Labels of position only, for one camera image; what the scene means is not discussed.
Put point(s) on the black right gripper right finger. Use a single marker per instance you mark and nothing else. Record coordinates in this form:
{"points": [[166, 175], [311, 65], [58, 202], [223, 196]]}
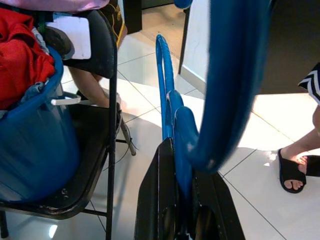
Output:
{"points": [[220, 215]]}

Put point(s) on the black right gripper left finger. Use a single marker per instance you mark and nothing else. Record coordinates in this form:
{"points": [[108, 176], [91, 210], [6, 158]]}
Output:
{"points": [[155, 200]]}

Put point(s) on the blue plastic hanger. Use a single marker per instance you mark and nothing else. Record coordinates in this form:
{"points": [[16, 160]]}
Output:
{"points": [[232, 87]]}

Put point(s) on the red shirt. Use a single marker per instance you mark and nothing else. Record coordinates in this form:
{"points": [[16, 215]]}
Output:
{"points": [[20, 62]]}

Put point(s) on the black slipper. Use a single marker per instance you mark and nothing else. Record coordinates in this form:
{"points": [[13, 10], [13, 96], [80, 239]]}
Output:
{"points": [[313, 166], [290, 172]]}

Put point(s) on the black folding chair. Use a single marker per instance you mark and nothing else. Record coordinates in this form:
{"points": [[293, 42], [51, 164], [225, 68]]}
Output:
{"points": [[95, 140]]}

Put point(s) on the blue plastic laundry bucket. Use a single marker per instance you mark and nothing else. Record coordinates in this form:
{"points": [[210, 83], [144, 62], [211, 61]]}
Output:
{"points": [[32, 150]]}

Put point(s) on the seated person bare leg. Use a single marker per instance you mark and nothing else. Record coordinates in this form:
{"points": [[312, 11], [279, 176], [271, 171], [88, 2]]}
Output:
{"points": [[87, 85]]}

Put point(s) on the blue denim cloth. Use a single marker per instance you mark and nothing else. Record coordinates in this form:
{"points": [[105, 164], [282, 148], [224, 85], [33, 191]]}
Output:
{"points": [[35, 91]]}

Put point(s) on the white card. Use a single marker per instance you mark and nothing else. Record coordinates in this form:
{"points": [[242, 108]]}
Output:
{"points": [[72, 37]]}

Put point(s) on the dark bag yellow trim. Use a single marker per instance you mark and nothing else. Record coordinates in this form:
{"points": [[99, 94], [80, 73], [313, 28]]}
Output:
{"points": [[112, 17]]}

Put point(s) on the pink cloth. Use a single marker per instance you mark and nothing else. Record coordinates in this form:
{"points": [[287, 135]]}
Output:
{"points": [[75, 5]]}

